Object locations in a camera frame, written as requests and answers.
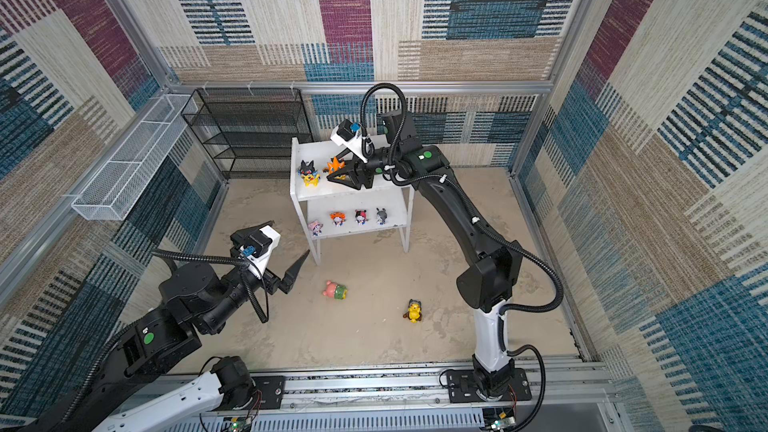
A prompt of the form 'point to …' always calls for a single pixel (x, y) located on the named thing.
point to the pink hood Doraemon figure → (316, 227)
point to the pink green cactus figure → (336, 291)
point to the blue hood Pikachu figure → (414, 311)
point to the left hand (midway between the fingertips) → (287, 233)
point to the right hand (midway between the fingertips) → (334, 170)
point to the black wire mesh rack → (249, 131)
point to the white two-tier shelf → (328, 209)
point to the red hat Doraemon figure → (361, 217)
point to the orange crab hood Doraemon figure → (338, 218)
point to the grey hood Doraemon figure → (381, 216)
